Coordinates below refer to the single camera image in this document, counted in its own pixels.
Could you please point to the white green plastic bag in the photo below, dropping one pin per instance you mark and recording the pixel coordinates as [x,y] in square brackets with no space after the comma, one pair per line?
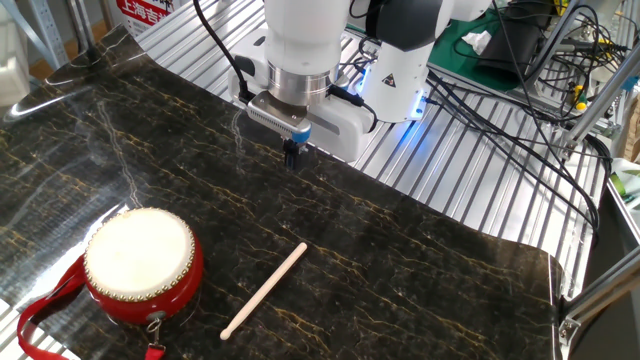
[627,180]

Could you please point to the green mat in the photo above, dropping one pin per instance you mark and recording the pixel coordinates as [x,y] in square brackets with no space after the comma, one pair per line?
[450,55]

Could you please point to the yellow green screwdriver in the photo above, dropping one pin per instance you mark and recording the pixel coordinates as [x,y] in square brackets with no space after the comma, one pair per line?
[580,102]

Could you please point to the white crumpled tissue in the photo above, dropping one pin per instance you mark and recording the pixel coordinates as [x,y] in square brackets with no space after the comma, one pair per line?
[477,41]

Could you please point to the grey slotted angle post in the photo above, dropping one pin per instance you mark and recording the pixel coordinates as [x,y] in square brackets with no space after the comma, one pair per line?
[47,30]

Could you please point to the wooden drumstick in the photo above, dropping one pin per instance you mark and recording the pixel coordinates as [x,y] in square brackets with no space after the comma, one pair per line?
[265,290]

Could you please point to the black pouch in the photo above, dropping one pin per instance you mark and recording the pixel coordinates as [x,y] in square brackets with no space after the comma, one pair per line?
[505,55]

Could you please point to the red white sign box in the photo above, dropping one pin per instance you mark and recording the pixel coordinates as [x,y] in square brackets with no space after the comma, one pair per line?
[145,15]

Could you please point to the red drum with white skin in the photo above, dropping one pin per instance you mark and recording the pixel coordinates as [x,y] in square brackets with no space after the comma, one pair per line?
[140,255]

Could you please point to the white plastic crate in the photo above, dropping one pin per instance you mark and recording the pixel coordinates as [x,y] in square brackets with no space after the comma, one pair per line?
[12,75]

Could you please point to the black marble pattern mat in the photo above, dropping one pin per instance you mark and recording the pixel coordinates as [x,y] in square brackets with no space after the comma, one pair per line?
[350,250]

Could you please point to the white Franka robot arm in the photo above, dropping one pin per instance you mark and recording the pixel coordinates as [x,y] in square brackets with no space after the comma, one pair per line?
[305,40]

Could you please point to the aluminium frame corner beam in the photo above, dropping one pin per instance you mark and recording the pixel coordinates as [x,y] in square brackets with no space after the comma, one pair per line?
[600,295]

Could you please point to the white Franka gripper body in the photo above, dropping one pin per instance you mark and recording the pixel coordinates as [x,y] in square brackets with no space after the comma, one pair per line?
[340,135]

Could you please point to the silver camera with blue end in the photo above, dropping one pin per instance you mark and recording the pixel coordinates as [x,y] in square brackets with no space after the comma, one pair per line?
[275,117]

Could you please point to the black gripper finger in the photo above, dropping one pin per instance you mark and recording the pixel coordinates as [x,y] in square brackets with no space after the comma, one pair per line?
[289,155]
[300,154]

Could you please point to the aluminium frame post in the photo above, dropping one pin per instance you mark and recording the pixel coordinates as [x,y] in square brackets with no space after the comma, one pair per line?
[560,45]
[600,105]

